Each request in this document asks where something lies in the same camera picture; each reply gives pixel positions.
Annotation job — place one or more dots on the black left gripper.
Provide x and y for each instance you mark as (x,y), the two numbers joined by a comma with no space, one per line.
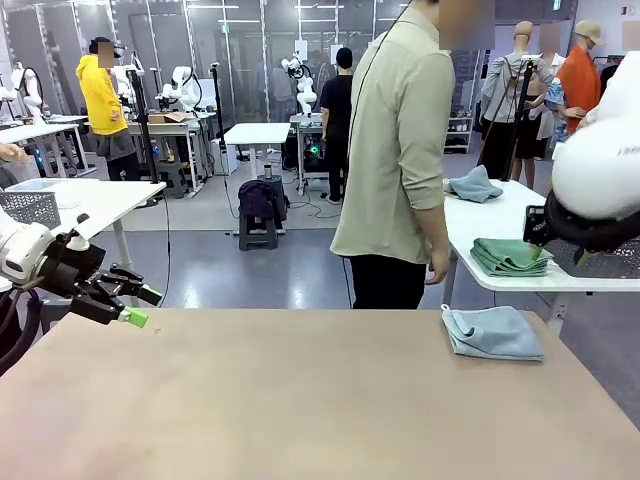
(72,265)

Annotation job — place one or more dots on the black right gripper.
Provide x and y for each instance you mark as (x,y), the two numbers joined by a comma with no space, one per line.
(535,225)

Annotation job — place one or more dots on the dark grey woven basket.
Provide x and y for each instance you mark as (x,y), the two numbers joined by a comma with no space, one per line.
(605,262)

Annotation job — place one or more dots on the green towel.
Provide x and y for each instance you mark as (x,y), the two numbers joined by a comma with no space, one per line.
(505,257)

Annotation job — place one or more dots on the light blue towel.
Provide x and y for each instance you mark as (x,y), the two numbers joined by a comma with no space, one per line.
(492,335)

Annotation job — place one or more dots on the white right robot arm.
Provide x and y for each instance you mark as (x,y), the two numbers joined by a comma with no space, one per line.
(600,170)

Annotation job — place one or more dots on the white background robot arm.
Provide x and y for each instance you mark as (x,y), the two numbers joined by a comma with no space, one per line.
(31,90)
(304,90)
(185,90)

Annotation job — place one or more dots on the person's right forearm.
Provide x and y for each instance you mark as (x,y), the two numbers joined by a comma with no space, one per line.
(434,230)

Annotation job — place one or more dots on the grey perforated basket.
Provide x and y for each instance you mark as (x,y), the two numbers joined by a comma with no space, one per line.
(27,207)

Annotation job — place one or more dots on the person's right hand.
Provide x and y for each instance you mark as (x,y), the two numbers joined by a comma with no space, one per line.
(437,265)

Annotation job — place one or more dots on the white side table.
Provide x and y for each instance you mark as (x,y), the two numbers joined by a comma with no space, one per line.
(115,197)
(475,222)

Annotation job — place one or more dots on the mannequin in black dress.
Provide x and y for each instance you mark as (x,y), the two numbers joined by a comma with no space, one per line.
(530,130)

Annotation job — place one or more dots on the grey step stool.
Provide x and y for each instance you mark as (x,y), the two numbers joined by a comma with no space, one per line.
(257,236)
(172,180)

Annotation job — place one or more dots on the mannequin in blue floral shirt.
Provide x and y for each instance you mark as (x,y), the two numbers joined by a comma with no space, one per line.
(556,100)

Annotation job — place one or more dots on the white shelf with bottles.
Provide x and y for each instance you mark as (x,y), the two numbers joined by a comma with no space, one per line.
(460,135)

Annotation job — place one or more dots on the mannequin in orange with cap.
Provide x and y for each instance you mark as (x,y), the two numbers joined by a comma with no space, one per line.
(580,85)

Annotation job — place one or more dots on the black tripod stand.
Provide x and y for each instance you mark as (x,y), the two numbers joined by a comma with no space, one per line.
(144,125)
(218,115)

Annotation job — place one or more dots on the mannequin in grey shirt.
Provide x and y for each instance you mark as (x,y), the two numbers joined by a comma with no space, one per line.
(505,85)

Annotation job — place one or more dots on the cardboard box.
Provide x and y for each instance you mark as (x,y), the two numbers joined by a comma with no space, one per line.
(170,118)

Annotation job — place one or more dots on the white background table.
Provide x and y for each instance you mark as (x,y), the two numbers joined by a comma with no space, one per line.
(35,131)

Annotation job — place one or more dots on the dark tumbler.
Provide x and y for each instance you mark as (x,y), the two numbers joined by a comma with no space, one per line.
(268,170)

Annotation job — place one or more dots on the person in beige shirt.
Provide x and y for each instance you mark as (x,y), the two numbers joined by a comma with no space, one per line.
(395,150)

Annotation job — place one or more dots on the person in yellow hoodie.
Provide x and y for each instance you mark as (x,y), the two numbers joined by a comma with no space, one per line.
(102,100)

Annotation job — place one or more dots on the white standing desk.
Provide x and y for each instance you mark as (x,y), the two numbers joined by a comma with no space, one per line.
(257,132)

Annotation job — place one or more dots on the white workbench with computer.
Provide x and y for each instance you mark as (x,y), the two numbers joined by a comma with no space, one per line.
(306,120)

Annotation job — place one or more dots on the person in black clothes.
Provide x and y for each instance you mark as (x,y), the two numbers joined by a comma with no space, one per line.
(337,110)

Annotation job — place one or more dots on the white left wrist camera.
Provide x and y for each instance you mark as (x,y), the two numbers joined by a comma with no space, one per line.
(79,239)

